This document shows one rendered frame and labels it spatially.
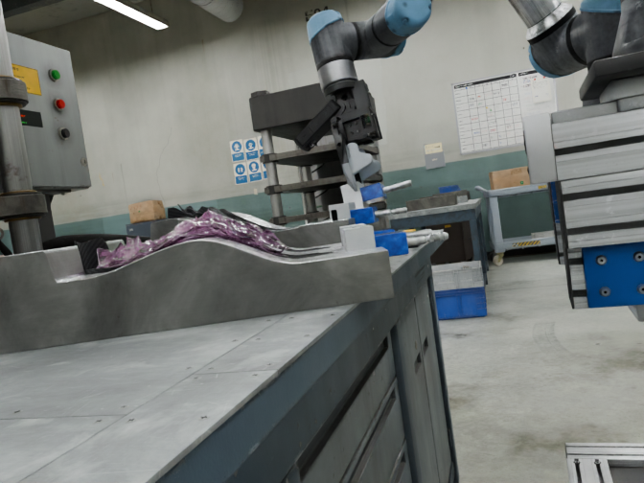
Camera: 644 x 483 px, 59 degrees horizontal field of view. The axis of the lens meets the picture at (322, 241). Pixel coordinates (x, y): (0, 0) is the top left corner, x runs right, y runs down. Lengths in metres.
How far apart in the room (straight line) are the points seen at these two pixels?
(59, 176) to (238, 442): 1.39
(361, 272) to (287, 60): 7.55
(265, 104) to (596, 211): 4.62
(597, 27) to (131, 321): 1.07
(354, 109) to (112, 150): 8.31
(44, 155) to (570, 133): 1.30
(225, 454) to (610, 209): 0.60
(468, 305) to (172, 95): 5.91
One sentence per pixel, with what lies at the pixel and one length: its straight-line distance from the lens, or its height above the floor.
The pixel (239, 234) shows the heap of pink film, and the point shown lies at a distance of 0.71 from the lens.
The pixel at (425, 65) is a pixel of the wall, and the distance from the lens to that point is 7.69.
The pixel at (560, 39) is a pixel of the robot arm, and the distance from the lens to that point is 1.44.
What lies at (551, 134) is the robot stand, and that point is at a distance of 0.81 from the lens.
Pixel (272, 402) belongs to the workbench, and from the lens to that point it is 0.42.
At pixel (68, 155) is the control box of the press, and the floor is 1.16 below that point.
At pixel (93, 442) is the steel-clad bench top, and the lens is 0.36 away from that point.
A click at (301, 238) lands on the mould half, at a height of 0.87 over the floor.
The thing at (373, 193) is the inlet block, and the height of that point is 0.93.
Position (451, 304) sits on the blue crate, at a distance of 4.25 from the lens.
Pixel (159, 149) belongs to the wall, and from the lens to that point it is 8.89.
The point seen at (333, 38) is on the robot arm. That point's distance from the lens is 1.18.
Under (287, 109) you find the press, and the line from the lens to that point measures 5.19.
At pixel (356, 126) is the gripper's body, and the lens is 1.12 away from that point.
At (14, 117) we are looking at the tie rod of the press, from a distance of 1.44.
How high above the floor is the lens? 0.91
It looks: 3 degrees down
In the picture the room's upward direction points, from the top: 8 degrees counter-clockwise
